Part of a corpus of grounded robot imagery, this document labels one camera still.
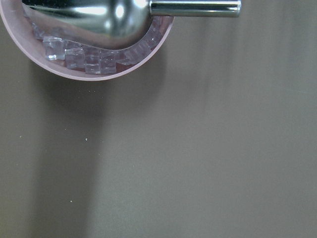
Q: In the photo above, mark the steel ice scoop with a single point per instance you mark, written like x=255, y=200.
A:
x=116, y=24

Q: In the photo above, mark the pink bowl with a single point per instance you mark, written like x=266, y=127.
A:
x=76, y=64

